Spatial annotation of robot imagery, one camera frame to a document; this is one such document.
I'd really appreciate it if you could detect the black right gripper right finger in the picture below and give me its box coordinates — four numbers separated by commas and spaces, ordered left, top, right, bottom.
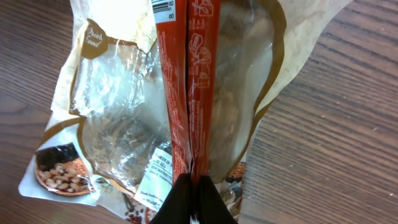
195, 175, 238, 224

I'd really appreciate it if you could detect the brown cookie snack bag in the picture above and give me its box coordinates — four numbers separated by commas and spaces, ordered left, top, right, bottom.
18, 0, 347, 223

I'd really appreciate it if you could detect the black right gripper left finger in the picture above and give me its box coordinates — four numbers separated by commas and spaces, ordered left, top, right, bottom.
150, 174, 191, 224

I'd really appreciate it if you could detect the red snack bar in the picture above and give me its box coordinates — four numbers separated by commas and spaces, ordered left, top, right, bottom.
152, 0, 221, 185

